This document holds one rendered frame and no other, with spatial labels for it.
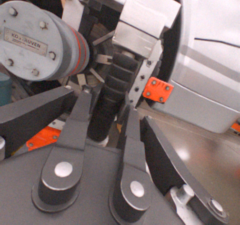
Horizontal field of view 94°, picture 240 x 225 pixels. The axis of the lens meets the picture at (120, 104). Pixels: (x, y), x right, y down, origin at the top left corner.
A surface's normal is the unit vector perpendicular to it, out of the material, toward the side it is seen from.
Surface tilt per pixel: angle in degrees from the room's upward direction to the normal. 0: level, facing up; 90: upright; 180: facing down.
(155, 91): 90
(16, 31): 90
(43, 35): 90
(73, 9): 90
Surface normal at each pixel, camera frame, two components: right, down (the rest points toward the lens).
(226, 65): 0.01, 0.36
